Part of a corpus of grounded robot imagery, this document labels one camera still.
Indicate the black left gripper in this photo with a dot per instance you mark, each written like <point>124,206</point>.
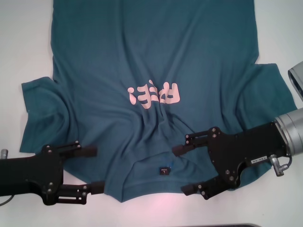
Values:
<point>23,175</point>

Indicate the teal t-shirt with pink print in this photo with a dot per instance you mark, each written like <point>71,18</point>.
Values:
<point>146,59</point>

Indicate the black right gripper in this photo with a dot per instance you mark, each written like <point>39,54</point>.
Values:
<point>236,151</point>

